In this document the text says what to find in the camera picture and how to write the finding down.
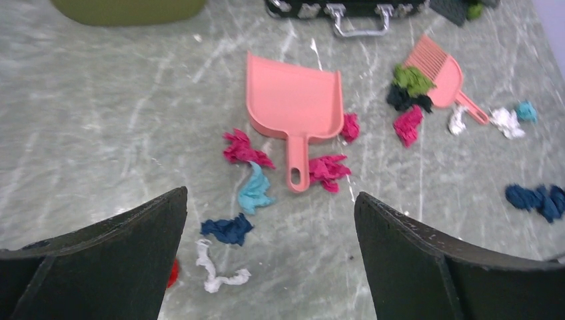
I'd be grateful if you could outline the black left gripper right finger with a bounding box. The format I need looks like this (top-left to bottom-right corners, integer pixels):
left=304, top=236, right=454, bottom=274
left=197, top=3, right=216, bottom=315
left=354, top=192, right=564, bottom=319

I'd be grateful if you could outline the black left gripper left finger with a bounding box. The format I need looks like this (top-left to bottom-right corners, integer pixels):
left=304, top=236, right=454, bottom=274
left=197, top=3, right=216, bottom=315
left=1, top=187, right=187, bottom=319

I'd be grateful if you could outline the pink plastic hand brush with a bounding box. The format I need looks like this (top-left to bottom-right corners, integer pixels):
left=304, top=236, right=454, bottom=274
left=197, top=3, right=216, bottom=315
left=404, top=34, right=489, bottom=125

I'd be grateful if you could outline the pink plastic dustpan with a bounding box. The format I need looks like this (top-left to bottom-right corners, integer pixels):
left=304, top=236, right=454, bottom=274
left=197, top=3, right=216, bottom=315
left=246, top=53, right=344, bottom=193

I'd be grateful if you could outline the red paper scrap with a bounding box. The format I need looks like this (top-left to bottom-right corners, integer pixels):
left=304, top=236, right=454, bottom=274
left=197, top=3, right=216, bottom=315
left=167, top=258, right=180, bottom=289

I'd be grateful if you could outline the white twisted paper scrap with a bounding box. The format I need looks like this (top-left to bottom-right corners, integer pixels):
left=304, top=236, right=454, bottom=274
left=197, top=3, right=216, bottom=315
left=196, top=239, right=251, bottom=293

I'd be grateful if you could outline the dark blue paper scrap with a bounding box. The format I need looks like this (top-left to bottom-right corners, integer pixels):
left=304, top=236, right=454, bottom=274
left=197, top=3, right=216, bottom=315
left=201, top=213, right=254, bottom=247

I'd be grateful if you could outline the dark blue scrap pair left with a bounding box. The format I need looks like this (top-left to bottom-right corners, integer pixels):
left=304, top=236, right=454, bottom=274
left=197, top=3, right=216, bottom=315
left=505, top=185, right=544, bottom=211

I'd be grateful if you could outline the dark blue scrap pair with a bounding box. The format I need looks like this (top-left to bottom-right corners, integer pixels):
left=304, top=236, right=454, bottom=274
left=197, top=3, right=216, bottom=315
left=505, top=185, right=544, bottom=211
left=536, top=185, right=564, bottom=223

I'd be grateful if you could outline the magenta paper scrap centre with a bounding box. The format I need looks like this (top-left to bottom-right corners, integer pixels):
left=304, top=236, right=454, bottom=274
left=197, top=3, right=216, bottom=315
left=393, top=105, right=423, bottom=148

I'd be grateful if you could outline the white paper scrap by brush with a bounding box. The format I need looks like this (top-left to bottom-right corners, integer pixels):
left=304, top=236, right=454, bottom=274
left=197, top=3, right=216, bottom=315
left=448, top=105, right=467, bottom=136

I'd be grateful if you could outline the dark blue scrap pair right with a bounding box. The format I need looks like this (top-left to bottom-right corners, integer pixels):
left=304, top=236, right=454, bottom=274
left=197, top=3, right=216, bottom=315
left=536, top=185, right=564, bottom=223

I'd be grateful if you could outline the light blue paper scrap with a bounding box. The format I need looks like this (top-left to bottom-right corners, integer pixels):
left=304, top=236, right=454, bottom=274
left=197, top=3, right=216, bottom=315
left=238, top=161, right=275, bottom=215

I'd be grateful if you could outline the small magenta paper scrap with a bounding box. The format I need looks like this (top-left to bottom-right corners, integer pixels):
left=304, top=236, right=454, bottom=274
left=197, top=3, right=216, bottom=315
left=340, top=113, right=360, bottom=143

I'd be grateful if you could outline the magenta paper scrap left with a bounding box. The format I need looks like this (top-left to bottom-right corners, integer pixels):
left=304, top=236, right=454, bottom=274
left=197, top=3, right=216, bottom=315
left=223, top=128, right=276, bottom=169

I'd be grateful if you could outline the black paper scrap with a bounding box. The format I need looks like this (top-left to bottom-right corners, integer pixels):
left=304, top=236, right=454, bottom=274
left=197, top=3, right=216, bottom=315
left=386, top=84, right=432, bottom=113

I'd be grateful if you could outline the white paper scrap right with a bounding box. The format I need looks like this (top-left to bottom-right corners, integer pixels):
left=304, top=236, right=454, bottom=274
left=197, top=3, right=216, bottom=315
left=490, top=108, right=526, bottom=139

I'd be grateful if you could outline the green paper scrap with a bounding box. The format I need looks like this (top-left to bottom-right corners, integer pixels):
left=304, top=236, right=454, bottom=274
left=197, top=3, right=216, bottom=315
left=392, top=64, right=436, bottom=97

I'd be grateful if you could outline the teal paper scrap right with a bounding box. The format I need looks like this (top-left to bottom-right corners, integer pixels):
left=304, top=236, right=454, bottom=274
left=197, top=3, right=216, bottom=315
left=515, top=101, right=538, bottom=123

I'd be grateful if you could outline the olive green mesh wastebasket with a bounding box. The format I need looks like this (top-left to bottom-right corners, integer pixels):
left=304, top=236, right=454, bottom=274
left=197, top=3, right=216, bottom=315
left=51, top=0, right=207, bottom=27

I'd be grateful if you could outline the black poker chip case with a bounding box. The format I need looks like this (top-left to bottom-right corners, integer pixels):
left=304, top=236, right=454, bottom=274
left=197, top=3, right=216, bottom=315
left=264, top=0, right=431, bottom=38

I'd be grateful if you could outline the magenta paper scrap by handle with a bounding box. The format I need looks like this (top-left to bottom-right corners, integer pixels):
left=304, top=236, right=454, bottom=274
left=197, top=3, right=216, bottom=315
left=308, top=155, right=351, bottom=193

